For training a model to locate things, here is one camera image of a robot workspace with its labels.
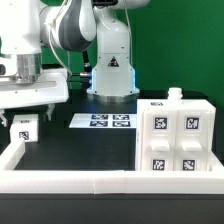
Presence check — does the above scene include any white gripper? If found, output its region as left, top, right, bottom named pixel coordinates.
left=0, top=68, right=69, bottom=127

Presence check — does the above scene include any small white cabinet top block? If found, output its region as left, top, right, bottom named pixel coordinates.
left=10, top=114, right=39, bottom=142

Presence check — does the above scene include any white cabinet body box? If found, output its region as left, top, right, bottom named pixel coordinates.
left=135, top=88, right=216, bottom=171

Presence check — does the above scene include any white door panel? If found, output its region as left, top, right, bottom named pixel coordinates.
left=141, top=110, right=177, bottom=171
left=174, top=110, right=208, bottom=171

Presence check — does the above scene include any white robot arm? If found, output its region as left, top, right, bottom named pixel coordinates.
left=0, top=0, right=150, bottom=124

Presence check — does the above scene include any white fiducial marker sheet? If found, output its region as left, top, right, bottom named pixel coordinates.
left=69, top=113, right=136, bottom=129

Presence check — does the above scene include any white hanging cable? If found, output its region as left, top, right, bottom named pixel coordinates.
left=46, top=0, right=74, bottom=78

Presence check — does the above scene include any white U-shaped fence frame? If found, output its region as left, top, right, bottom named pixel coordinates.
left=0, top=140, right=224, bottom=194

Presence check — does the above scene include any black cable bundle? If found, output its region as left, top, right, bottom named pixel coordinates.
left=66, top=73, right=93, bottom=90

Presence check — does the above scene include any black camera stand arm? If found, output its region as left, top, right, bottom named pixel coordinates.
left=82, top=50, right=92, bottom=72

